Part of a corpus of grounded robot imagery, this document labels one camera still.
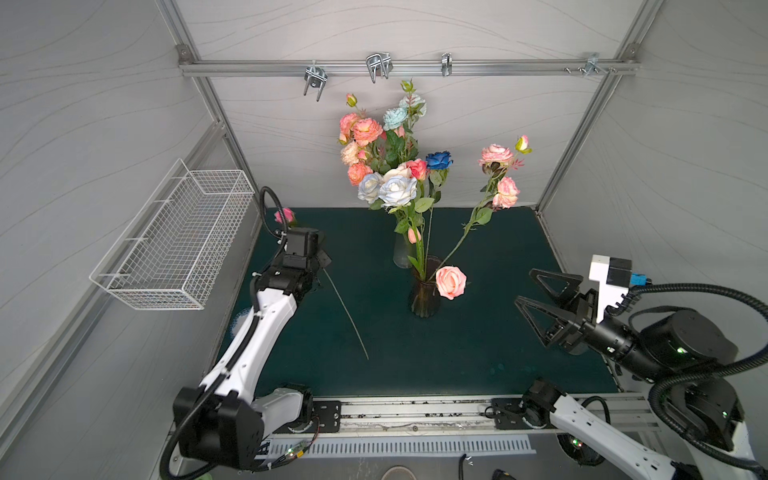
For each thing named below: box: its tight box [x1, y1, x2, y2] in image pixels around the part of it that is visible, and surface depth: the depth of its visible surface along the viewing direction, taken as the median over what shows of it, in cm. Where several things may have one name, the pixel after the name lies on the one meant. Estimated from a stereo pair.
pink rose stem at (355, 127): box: [338, 93, 383, 147], surface depth 76 cm
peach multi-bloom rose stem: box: [340, 141, 373, 186], surface depth 77 cm
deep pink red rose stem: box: [406, 158, 429, 282], surface depth 75 cm
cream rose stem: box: [383, 163, 412, 180], surface depth 68 cm
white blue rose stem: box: [379, 175, 417, 237], surface depth 61 cm
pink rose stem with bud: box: [429, 135, 532, 282], surface depth 65 cm
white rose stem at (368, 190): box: [357, 172, 385, 211], surface depth 75 cm
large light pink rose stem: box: [435, 266, 467, 300], surface depth 52 cm
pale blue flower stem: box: [383, 79, 427, 169], surface depth 79 cm
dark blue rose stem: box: [424, 151, 454, 278], surface depth 76 cm
